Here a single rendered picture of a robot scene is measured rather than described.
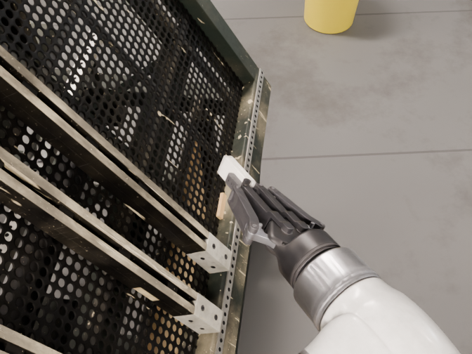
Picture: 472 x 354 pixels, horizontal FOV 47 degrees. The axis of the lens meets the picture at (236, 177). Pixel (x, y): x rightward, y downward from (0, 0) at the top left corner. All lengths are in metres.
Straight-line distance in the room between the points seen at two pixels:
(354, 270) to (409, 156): 2.57
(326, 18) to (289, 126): 0.86
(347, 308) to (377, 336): 0.04
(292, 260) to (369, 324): 0.13
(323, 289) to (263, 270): 2.05
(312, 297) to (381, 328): 0.09
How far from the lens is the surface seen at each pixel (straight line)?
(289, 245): 0.64
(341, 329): 0.57
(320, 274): 0.61
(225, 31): 2.01
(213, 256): 1.56
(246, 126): 1.95
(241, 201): 0.70
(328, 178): 2.96
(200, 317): 1.48
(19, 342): 1.07
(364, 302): 0.58
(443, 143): 3.28
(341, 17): 3.69
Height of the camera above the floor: 2.38
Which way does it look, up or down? 54 degrees down
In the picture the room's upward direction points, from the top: straight up
